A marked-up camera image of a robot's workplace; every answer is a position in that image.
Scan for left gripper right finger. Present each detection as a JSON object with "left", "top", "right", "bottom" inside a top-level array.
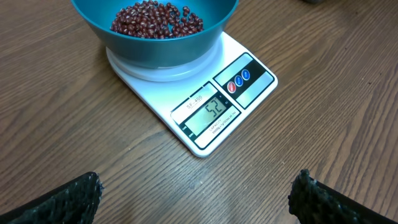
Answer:
[{"left": 288, "top": 169, "right": 397, "bottom": 224}]

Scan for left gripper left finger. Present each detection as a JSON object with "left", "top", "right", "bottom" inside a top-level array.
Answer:
[{"left": 1, "top": 172, "right": 103, "bottom": 224}]

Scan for white digital kitchen scale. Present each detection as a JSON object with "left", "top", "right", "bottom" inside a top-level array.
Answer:
[{"left": 106, "top": 32, "right": 278, "bottom": 157}]

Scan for red beans in bowl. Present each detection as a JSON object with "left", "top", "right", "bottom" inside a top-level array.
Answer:
[{"left": 109, "top": 1, "right": 204, "bottom": 39}]

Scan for blue bowl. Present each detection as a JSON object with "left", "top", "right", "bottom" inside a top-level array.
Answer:
[{"left": 71, "top": 0, "right": 239, "bottom": 68}]

